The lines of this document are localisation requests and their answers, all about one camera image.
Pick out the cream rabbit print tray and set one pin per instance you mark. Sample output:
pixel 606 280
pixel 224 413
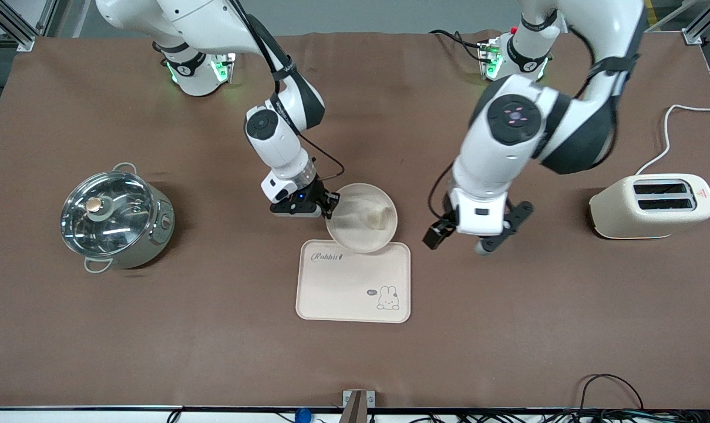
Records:
pixel 343 288

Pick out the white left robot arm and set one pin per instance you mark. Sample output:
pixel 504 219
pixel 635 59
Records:
pixel 507 158

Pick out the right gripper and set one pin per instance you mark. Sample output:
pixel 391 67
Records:
pixel 320 195

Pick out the aluminium frame profile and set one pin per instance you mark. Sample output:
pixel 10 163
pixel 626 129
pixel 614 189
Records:
pixel 704 23
pixel 14 26

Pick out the small pale bun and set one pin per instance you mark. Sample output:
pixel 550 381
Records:
pixel 380 218

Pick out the glass pot lid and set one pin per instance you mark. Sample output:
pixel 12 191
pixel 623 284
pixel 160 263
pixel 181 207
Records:
pixel 108 214

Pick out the brown table cover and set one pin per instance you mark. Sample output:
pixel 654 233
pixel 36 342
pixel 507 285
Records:
pixel 155 329

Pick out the green electric cooking pot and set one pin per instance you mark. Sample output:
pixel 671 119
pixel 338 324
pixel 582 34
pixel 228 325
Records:
pixel 155 235

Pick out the round cream plate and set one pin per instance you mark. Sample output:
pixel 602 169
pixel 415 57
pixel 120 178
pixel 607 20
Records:
pixel 354 232

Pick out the cream two-slot toaster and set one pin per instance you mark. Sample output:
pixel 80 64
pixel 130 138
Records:
pixel 625 214

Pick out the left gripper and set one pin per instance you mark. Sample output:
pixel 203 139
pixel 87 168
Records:
pixel 434 235

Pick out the blue round knob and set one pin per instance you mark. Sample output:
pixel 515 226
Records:
pixel 302 416

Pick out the metal clamp bracket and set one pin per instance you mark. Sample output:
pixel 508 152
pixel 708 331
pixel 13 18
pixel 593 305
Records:
pixel 357 405

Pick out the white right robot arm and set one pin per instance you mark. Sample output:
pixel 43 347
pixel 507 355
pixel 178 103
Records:
pixel 275 147

